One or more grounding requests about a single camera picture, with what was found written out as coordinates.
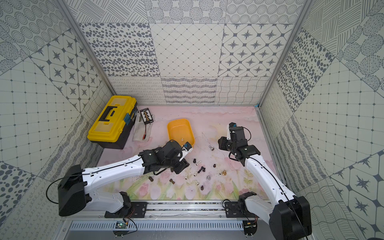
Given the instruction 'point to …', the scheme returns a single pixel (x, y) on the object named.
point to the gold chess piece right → (224, 173)
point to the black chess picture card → (146, 116)
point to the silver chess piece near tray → (212, 148)
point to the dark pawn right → (214, 165)
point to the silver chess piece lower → (208, 178)
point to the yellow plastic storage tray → (180, 130)
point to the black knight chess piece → (202, 168)
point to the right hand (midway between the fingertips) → (221, 143)
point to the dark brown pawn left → (150, 178)
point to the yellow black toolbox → (114, 125)
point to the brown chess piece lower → (173, 182)
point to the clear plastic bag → (142, 131)
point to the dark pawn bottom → (202, 187)
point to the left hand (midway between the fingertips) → (188, 159)
